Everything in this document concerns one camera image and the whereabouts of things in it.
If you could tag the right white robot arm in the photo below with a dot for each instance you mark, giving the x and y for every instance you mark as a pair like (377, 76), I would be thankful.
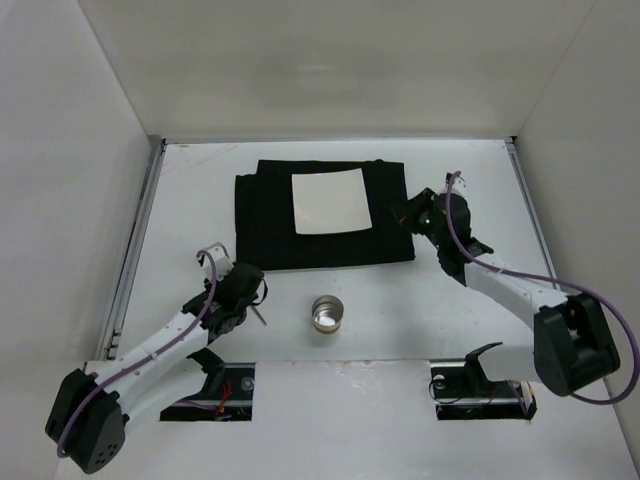
(572, 343)

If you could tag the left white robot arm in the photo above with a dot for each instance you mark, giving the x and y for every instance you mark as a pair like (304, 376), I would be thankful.
(173, 375)

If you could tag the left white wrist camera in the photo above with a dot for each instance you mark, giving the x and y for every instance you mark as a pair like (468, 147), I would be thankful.
(216, 253)

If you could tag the left aluminium table rail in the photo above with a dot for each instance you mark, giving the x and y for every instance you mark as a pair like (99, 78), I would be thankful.
(115, 315)

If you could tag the black cloth placemat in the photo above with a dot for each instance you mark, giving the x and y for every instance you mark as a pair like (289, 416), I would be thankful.
(264, 219)

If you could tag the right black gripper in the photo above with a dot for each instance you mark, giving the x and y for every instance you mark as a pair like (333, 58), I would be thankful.
(413, 211)

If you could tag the steel cup with brown band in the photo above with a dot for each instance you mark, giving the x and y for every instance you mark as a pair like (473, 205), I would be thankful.
(327, 312)

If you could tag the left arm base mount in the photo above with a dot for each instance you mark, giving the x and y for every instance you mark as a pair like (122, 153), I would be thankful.
(225, 396)

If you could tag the right aluminium table rail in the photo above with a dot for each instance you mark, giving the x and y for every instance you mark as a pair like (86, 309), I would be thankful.
(511, 147)

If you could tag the square white plate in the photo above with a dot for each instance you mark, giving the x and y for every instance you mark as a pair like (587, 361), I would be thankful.
(330, 203)

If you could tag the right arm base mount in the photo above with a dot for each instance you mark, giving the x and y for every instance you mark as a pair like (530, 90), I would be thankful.
(461, 391)

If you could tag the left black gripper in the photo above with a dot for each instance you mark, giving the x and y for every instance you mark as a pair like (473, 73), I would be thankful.
(248, 288)

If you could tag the silver knife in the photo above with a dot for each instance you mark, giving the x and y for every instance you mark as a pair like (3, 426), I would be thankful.
(259, 316)

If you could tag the aluminium table rail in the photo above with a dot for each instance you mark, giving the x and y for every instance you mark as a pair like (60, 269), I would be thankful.
(511, 147)
(115, 315)

